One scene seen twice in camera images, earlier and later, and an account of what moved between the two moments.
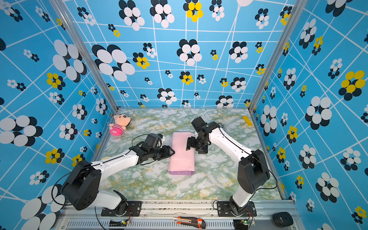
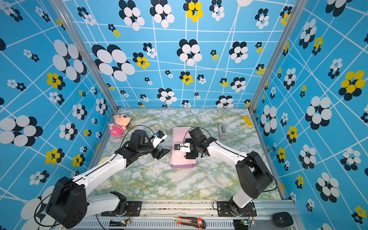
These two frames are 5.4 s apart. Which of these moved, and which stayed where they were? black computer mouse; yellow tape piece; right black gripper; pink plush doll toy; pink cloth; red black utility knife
Moved: pink cloth; right black gripper
Stayed: yellow tape piece; black computer mouse; red black utility knife; pink plush doll toy
